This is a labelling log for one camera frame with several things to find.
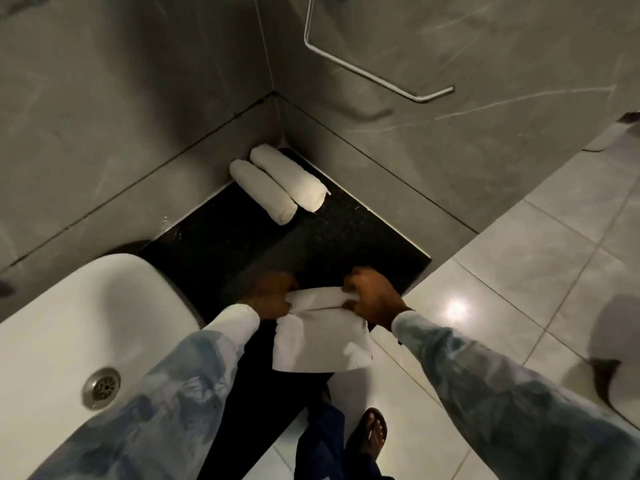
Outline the person's left hand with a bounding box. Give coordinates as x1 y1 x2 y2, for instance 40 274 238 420
242 272 299 321

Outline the person's right hand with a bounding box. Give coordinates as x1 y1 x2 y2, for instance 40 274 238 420
341 267 412 332

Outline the white hand towel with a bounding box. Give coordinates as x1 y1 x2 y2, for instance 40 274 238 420
271 287 375 373

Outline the person's right forearm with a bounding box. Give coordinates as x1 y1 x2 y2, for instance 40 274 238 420
390 310 640 480

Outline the person's left forearm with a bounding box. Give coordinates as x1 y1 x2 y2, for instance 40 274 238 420
27 304 261 480

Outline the rolled white towel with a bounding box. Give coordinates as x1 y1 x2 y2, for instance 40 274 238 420
249 144 332 213
229 159 299 226

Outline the person's foot in sandal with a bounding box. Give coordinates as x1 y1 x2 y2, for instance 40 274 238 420
344 408 389 470

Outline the person's dark blue trouser leg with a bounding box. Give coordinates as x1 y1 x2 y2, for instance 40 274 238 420
294 390 396 480

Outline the metal sink drain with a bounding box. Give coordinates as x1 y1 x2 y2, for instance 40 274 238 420
81 367 122 411

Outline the white ceramic sink basin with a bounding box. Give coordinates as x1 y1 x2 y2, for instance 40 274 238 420
0 253 202 480

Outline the chrome towel bar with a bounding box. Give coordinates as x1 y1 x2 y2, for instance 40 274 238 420
303 0 456 104

